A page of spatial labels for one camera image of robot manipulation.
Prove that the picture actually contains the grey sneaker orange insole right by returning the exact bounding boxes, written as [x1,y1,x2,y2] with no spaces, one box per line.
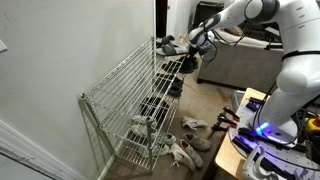
[169,143,195,171]

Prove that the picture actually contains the white nike sneaker upright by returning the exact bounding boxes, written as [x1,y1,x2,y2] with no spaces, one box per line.
[183,133,211,151]

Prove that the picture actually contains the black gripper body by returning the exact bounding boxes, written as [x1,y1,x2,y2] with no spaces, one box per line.
[189,45,211,56]

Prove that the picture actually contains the white sneaker on floor left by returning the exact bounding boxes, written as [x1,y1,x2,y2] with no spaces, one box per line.
[157,133,176,146]

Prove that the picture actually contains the black shoe shelf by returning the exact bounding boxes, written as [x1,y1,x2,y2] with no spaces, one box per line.
[139,97,169,122]
[154,73,183,98]

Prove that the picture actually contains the black orange clamp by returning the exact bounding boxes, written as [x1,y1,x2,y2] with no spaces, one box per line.
[208,106,240,138]

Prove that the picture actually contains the yellow extension cable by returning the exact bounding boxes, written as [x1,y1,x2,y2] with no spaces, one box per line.
[183,83,234,99]

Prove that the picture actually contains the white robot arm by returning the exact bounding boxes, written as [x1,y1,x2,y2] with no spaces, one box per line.
[189,0,320,144]

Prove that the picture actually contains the red emergency stop button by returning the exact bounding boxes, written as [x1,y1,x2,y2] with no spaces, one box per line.
[306,117,320,134]

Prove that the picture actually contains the black nike sneaker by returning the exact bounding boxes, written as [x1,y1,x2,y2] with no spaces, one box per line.
[161,61,182,73]
[179,56,198,74]

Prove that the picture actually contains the white nike sneaker lying sideways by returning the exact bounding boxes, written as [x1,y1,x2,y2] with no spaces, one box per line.
[182,116,208,130]

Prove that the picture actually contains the silver wire shoe rack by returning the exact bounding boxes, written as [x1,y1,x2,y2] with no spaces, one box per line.
[81,37,183,171]

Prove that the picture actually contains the grey sneaker orange insole left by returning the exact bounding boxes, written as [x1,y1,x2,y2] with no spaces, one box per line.
[179,139,203,169]

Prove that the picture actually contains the grey sofa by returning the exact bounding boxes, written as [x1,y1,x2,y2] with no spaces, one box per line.
[197,37,283,92]

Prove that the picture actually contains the wooden table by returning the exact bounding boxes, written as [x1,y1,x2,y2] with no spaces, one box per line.
[214,88,265,180]

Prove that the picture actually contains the grey sneaker orange insole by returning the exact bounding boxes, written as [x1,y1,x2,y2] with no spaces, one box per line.
[169,143,195,171]
[179,139,203,169]

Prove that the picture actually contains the grey sandal on top shelf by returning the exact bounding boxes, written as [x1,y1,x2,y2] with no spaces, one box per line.
[156,35,189,56]

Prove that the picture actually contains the white vr controller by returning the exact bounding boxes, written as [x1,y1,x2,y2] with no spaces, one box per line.
[242,145,279,180]

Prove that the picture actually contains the white sneaker on floor right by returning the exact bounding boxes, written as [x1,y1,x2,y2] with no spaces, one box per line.
[142,144,169,158]

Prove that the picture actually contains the white sneaker on rack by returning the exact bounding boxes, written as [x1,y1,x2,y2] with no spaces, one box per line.
[130,115,148,137]

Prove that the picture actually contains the white sneaker on floor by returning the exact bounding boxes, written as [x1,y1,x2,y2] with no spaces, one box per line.
[142,144,169,158]
[157,133,176,146]

